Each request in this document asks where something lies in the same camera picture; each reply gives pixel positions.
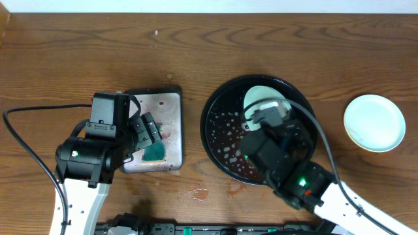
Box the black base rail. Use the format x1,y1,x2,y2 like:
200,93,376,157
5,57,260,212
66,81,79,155
93,213,331,235

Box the yellow plate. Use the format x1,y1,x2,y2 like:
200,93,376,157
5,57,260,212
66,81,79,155
345,129,363,148

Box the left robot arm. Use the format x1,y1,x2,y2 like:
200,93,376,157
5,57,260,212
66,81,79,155
50,112,161,234

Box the round black tray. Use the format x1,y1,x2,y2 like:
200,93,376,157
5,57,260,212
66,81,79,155
201,74,314,185

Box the green orange sponge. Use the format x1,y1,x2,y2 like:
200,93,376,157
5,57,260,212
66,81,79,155
142,140,166,163

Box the rectangular black sponge tray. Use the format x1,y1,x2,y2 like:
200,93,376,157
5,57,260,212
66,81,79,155
121,87,183,174

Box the light green plate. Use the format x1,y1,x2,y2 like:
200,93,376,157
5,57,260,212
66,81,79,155
343,94,406,153
244,86,284,119

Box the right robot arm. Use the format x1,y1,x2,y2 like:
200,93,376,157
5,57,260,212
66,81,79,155
239,102,416,234

